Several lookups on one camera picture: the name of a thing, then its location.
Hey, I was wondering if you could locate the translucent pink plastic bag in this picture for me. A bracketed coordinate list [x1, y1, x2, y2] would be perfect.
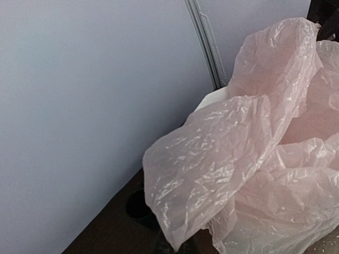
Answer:
[142, 18, 338, 253]

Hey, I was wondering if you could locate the aluminium corner post right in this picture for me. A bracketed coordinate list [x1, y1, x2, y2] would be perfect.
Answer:
[184, 0, 227, 90]

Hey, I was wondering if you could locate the dark blue enamel mug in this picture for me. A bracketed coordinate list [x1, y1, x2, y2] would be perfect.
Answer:
[125, 189, 159, 231]

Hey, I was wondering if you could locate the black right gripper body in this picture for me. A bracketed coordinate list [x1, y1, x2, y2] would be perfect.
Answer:
[307, 0, 338, 41]

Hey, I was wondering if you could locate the white faceted trash bin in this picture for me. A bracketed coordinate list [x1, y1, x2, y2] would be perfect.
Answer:
[194, 87, 227, 111]

